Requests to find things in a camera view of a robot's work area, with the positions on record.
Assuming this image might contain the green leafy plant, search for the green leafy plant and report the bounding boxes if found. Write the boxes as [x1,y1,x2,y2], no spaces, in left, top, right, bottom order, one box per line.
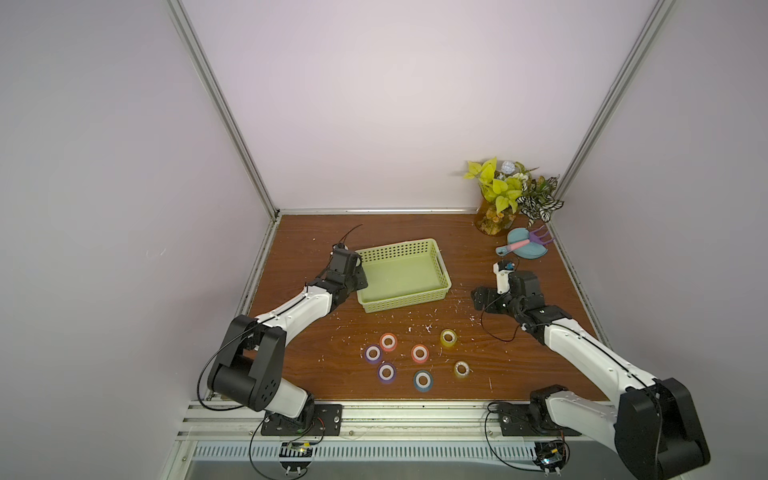
[464,157,564,226]

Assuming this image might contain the left controller board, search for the left controller board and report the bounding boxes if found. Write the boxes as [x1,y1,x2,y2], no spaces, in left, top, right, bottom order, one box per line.
[278,442,315,479]

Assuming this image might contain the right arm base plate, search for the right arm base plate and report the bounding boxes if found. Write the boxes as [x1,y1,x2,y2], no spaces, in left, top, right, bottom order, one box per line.
[491,402,581,437]

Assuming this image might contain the aluminium front rail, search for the aluminium front rail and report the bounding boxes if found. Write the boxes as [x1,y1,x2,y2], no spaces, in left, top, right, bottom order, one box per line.
[176,400,619,443]

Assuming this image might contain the purple tape roll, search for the purple tape roll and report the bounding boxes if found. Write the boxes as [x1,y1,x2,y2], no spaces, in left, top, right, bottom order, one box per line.
[377,362,397,384]
[363,345,382,365]

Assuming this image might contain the red tape roll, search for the red tape roll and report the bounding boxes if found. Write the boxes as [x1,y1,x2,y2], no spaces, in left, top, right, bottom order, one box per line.
[411,344,430,364]
[379,333,398,352]

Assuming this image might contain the yellow tape roll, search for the yellow tape roll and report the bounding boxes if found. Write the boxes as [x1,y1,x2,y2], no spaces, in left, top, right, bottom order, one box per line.
[439,329,458,349]

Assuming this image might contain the clear amber tape roll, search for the clear amber tape roll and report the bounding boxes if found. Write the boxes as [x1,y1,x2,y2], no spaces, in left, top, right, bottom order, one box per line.
[454,361,470,379]

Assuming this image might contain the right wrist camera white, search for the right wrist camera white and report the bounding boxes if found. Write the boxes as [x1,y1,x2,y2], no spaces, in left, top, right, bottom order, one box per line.
[493,260,516,295]

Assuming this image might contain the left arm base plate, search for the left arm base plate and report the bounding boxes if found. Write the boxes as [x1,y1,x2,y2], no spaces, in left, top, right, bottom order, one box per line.
[260,403,343,437]

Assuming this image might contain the controller board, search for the controller board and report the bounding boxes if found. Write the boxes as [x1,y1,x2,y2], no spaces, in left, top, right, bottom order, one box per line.
[533,439,570,475]
[278,442,315,479]

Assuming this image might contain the amber vase with flowers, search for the amber vase with flowers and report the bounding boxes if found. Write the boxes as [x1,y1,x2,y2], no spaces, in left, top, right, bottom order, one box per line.
[473,200,517,236]

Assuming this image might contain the right controller board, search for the right controller board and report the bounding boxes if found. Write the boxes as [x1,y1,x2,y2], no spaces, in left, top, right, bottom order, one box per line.
[533,439,570,475]

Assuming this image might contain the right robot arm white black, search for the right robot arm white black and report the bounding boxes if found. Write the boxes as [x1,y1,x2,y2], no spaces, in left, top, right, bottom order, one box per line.
[471,269,711,479]

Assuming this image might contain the pink purple toy rake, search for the pink purple toy rake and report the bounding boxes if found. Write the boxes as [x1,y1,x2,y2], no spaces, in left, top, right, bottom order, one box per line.
[507,225,554,250]

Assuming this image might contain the green perforated storage basket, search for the green perforated storage basket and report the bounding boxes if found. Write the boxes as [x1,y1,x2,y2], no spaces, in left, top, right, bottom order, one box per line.
[357,238,452,313]

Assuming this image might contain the blue tape roll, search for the blue tape roll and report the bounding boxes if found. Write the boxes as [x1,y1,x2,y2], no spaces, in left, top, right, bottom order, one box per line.
[413,370,434,393]

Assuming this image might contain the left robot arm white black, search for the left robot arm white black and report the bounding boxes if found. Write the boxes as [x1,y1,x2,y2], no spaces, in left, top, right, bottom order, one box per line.
[204,243,368,430]

